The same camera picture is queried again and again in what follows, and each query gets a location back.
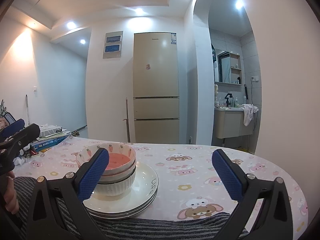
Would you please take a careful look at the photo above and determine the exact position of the grey electrical panel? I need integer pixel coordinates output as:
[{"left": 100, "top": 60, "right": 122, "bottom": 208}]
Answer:
[{"left": 103, "top": 31, "right": 123, "bottom": 59}]

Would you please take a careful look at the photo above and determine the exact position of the beige bathroom vanity cabinet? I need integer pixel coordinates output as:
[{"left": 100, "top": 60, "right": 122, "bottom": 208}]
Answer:
[{"left": 213, "top": 108, "right": 257, "bottom": 139}]

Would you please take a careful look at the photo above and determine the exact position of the white ribbed bowl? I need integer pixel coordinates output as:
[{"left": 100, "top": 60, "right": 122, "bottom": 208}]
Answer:
[{"left": 93, "top": 168, "right": 136, "bottom": 197}]

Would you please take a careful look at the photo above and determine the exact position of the black faucet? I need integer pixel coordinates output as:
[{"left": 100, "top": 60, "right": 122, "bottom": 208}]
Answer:
[{"left": 225, "top": 93, "right": 233, "bottom": 107}]

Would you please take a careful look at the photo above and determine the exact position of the person's left hand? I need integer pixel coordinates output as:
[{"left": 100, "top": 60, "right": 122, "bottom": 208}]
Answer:
[{"left": 3, "top": 171, "right": 19, "bottom": 215}]

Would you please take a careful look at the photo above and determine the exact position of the white towel on vanity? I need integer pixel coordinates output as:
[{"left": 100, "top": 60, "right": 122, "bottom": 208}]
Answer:
[{"left": 240, "top": 104, "right": 259, "bottom": 126}]

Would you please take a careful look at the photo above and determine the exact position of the bathroom mirror cabinet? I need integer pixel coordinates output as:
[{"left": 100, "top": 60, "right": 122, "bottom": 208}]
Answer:
[{"left": 213, "top": 49, "right": 242, "bottom": 85}]

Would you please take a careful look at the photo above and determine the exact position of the pink strawberry ceramic bowl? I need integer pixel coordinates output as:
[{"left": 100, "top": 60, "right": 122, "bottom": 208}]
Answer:
[{"left": 76, "top": 142, "right": 136, "bottom": 176}]

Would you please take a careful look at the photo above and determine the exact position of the beige three-door refrigerator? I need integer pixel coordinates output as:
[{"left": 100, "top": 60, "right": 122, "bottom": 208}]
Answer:
[{"left": 133, "top": 32, "right": 180, "bottom": 144}]

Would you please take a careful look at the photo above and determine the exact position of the white plate with life text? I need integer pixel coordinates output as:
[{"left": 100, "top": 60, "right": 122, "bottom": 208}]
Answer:
[{"left": 84, "top": 161, "right": 159, "bottom": 215}]

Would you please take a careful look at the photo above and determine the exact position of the pink cartoon tablecloth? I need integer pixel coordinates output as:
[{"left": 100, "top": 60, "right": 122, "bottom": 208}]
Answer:
[{"left": 14, "top": 137, "right": 308, "bottom": 239}]

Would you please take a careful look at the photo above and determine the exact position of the stack of books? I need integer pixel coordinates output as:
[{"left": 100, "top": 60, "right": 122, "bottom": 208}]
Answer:
[{"left": 30, "top": 125, "right": 71, "bottom": 152}]

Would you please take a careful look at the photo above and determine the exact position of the striped grey cloth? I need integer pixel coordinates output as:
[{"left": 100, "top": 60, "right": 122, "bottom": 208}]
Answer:
[{"left": 12, "top": 175, "right": 251, "bottom": 240}]

